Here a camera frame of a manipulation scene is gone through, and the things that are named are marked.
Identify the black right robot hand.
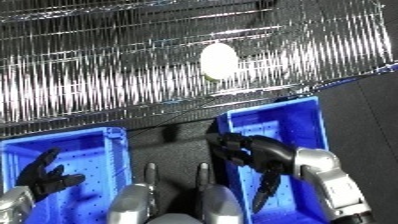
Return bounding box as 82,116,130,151
204,132,299,214

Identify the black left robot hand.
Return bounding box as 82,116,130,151
14,147,88,203

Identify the green banded paper cup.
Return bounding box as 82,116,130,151
199,42,242,82

